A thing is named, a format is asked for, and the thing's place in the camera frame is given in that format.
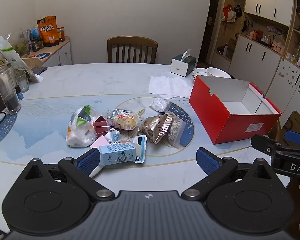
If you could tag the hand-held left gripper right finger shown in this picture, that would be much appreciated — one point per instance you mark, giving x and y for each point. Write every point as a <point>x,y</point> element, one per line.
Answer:
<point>207,161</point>

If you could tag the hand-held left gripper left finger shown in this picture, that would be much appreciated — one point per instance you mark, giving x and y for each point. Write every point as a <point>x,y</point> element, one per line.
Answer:
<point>88,161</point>

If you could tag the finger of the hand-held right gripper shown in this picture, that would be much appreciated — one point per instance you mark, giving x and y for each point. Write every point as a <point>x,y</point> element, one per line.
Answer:
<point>298,138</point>
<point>265,143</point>

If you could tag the small pink box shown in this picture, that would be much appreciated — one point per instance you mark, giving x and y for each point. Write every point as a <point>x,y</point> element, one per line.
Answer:
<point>98,143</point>

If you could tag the small blue carton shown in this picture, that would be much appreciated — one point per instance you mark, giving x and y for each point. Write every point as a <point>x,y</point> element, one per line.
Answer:
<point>117,155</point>

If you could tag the white green tissue pack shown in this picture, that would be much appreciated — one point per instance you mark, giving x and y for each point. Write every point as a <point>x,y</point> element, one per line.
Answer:
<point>81,132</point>

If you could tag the large red binder clip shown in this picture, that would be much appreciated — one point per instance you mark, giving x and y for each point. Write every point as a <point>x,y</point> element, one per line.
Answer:
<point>100,127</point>

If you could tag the red cardboard box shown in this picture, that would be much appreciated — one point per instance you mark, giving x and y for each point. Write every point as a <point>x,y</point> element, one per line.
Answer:
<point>215,120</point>

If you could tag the zip bag of white beads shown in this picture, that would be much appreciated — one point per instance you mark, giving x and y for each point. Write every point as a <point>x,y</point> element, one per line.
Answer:
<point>175,131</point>

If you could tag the white food pouch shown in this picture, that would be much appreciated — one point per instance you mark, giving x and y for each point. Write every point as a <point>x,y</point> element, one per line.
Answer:
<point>140,150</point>

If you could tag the clear cake packet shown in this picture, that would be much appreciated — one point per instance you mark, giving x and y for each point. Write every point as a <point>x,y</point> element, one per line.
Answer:
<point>123,120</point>

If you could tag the gold foil snack packet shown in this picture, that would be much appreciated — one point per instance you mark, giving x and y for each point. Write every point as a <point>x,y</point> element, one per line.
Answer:
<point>153,128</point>

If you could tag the brown cardboard box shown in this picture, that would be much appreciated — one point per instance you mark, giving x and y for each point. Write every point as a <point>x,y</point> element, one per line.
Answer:
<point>296,122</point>

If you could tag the small white round object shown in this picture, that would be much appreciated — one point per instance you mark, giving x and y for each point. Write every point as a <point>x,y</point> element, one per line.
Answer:
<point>112,136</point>

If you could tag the crumpled clear plastic bag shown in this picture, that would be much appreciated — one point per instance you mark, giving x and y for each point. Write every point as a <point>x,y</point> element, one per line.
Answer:
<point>160,104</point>

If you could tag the white paper towel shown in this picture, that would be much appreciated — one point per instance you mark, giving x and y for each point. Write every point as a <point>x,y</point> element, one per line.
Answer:
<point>170,86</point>

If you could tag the white bowl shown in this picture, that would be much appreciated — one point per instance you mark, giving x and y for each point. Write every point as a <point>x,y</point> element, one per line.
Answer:
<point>218,73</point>

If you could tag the small floral white plate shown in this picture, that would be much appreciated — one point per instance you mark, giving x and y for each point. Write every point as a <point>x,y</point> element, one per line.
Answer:
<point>200,71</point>

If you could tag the small blue bottle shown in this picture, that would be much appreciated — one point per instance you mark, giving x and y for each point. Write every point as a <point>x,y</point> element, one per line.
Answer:
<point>19,95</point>

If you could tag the green tissue box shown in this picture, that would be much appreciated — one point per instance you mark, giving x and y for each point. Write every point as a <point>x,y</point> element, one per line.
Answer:
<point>182,66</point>

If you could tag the clear glass cup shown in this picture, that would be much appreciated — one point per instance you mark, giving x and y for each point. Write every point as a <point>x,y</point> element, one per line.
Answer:
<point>22,82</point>

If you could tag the dark grey cloth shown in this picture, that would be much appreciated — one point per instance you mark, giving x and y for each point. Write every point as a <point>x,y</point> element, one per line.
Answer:
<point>39,70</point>

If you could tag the tall glass bottle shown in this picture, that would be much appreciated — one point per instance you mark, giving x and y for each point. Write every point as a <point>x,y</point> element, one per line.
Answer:
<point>8,95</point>

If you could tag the white side cabinet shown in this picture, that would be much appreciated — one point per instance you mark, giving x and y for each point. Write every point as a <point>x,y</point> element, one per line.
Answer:
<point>62,55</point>

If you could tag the round blue mat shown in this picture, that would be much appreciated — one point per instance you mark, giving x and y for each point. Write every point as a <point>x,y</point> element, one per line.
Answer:
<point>41,55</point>

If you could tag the wooden slatted chair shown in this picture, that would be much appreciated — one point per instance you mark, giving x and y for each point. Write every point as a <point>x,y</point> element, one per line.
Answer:
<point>132,48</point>

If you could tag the dark brown door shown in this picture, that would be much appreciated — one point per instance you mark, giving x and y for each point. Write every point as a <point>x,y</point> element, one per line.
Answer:
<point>208,35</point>

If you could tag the dark glass jar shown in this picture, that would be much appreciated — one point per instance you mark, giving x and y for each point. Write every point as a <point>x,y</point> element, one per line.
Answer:
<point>37,45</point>

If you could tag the white green plastic packet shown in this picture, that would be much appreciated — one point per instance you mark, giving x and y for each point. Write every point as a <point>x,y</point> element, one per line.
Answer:
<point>15,57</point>

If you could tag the red lidded jar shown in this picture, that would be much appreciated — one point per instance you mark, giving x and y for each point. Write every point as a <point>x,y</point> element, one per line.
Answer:
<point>61,35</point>

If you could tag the red white tote bag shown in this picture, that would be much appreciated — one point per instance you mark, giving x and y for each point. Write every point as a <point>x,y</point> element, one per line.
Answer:
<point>228,13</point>

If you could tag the orange snack bag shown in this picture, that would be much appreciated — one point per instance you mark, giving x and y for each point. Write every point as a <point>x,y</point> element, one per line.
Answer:
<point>48,31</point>

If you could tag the black cap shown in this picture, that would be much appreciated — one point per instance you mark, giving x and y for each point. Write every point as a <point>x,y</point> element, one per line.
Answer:
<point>238,10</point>

